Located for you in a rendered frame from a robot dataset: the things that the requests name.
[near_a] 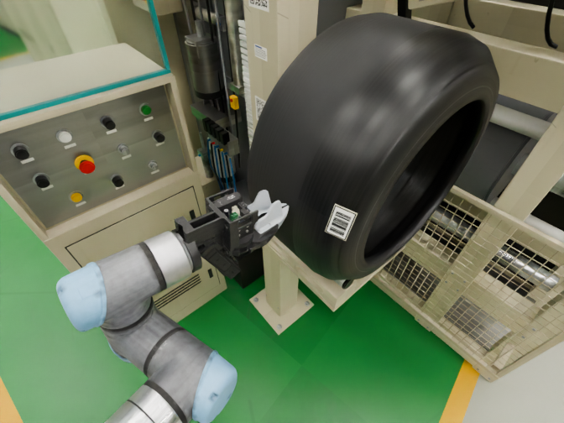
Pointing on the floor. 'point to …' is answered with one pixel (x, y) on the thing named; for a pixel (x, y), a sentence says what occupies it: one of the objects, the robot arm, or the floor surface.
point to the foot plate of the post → (284, 314)
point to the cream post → (301, 25)
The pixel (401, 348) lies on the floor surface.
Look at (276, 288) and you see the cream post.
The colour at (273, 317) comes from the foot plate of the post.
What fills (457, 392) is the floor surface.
